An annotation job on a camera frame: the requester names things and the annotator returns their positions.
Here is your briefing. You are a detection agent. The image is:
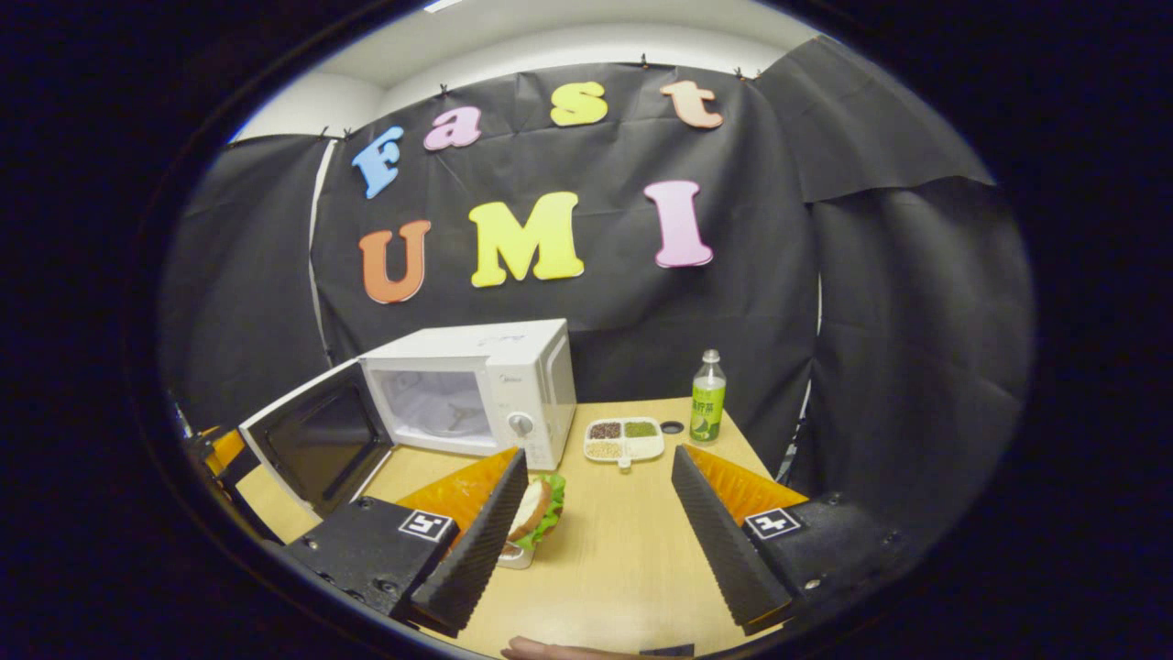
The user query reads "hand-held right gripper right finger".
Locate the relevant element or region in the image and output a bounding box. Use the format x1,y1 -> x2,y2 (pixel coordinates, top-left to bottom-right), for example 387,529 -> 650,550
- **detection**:
671,444 -> 925,637

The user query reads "white divided grain plate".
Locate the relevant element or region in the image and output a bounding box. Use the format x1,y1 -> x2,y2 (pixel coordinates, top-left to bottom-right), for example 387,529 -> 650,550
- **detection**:
583,416 -> 666,471

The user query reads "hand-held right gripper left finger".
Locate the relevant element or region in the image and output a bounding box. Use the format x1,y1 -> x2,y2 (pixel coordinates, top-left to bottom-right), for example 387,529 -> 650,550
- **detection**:
282,447 -> 531,637

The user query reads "white microwave oven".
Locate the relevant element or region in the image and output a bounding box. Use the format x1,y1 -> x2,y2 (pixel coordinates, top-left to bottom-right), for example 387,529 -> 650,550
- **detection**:
238,318 -> 579,520

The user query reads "black backdrop cloth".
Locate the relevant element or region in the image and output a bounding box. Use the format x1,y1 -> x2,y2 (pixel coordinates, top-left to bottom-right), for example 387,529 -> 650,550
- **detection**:
160,35 -> 1036,514

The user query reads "green drink bottle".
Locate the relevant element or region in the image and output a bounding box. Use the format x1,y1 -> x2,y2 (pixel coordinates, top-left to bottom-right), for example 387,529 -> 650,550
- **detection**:
688,348 -> 728,445

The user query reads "lettuce sandwich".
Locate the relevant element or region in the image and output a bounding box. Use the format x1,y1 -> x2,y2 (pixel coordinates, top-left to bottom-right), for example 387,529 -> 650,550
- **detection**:
509,473 -> 567,553

